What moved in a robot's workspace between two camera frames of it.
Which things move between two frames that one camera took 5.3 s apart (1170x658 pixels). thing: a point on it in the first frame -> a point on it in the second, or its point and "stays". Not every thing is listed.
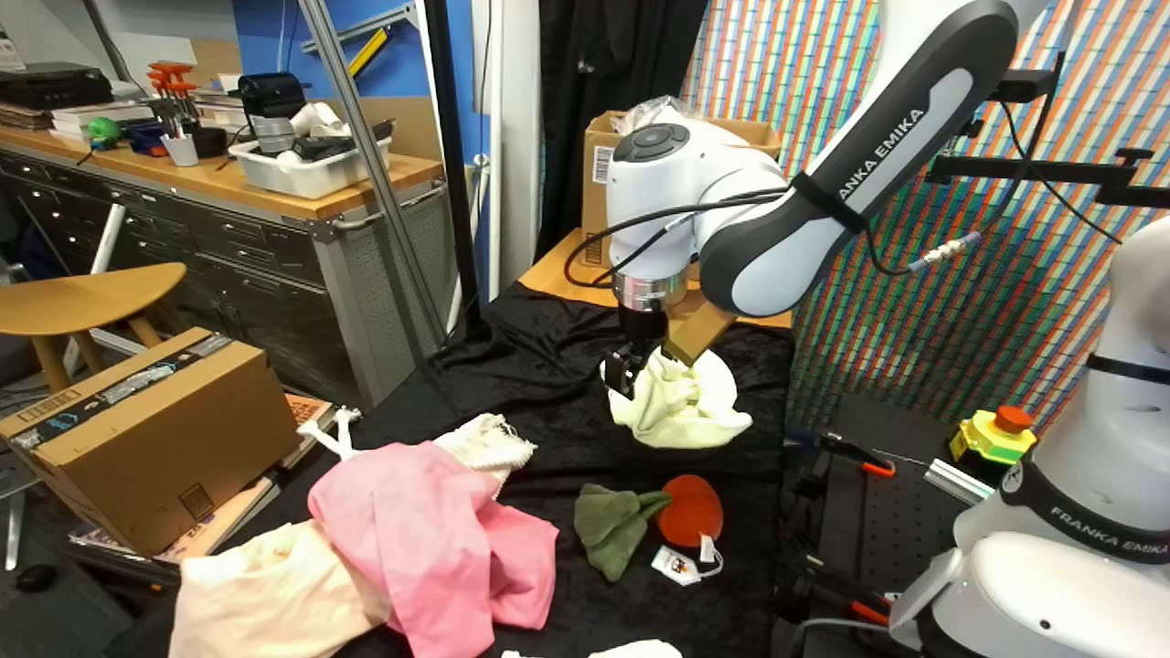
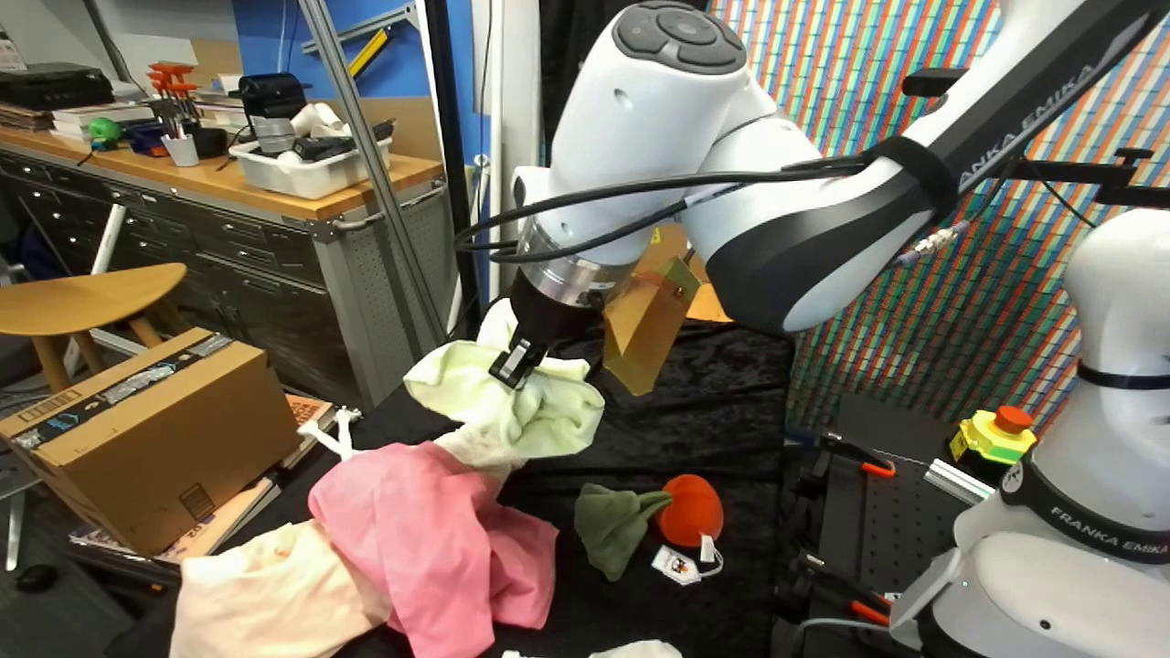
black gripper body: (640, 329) -> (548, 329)
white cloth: (640, 650) stays
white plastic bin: (310, 172) stays
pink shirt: (433, 545) stays
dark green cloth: (611, 524) stays
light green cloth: (683, 408) -> (556, 412)
